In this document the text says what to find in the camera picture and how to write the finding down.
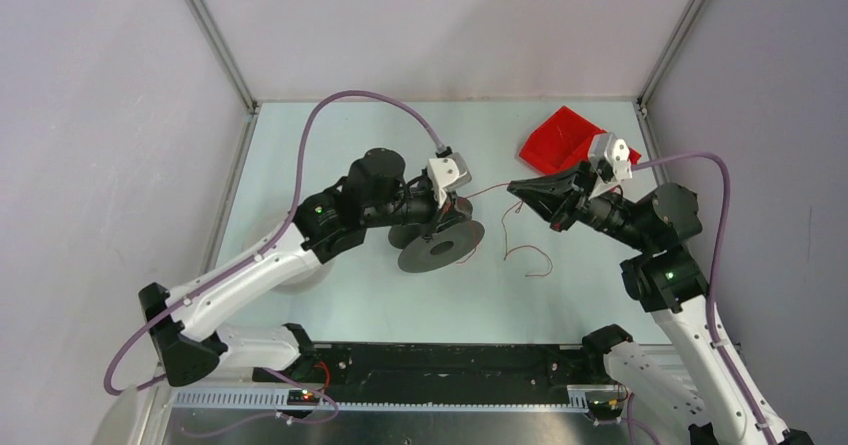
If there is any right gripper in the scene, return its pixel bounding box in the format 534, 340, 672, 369
508, 157, 652, 251

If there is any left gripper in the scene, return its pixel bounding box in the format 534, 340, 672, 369
363, 176, 471, 243

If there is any red wire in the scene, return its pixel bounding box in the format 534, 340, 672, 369
457, 182, 554, 279

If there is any dark grey spool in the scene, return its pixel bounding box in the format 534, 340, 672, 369
388, 220, 485, 273

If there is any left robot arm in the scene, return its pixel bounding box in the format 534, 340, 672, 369
139, 148, 470, 387

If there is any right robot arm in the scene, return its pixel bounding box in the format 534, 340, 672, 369
507, 163, 812, 444

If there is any white translucent spool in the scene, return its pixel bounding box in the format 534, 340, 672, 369
272, 261, 335, 295

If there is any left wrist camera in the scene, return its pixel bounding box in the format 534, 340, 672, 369
426, 153, 472, 208

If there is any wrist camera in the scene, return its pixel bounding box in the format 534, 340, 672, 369
588, 132, 632, 199
426, 153, 472, 208

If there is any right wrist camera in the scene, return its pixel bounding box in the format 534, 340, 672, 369
588, 132, 632, 199

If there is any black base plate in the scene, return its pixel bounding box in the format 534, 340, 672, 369
283, 342, 625, 406

